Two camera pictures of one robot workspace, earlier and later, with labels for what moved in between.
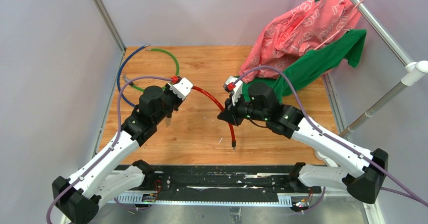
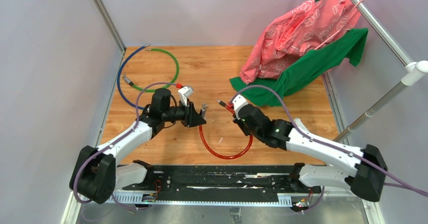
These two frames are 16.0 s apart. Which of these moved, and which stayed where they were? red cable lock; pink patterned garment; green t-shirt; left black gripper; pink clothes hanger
Moved: left black gripper; red cable lock
Stayed: pink patterned garment; pink clothes hanger; green t-shirt
